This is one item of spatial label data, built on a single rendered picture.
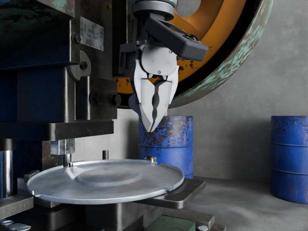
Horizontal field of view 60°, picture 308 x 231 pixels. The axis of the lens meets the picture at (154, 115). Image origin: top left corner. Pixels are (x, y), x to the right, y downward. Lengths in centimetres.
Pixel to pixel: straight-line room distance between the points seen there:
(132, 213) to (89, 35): 35
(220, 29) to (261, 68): 299
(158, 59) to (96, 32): 18
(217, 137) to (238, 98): 61
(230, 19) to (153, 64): 41
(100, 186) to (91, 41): 28
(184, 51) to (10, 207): 38
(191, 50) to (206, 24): 49
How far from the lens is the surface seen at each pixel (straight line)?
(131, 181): 49
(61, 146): 59
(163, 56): 46
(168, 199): 41
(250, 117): 375
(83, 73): 52
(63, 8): 46
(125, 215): 51
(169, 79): 47
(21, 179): 59
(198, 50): 39
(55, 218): 53
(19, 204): 54
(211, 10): 87
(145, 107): 44
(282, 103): 373
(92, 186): 48
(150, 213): 67
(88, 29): 56
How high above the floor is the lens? 91
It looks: level
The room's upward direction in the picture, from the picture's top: straight up
